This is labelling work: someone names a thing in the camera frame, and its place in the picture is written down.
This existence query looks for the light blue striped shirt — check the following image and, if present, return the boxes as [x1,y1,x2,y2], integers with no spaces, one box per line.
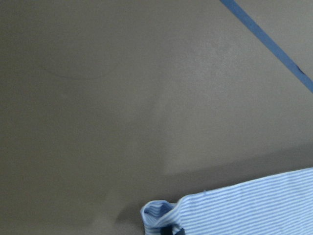
[140,168,313,235]

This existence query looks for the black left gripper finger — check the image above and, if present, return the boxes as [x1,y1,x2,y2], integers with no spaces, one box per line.
[160,225,184,235]

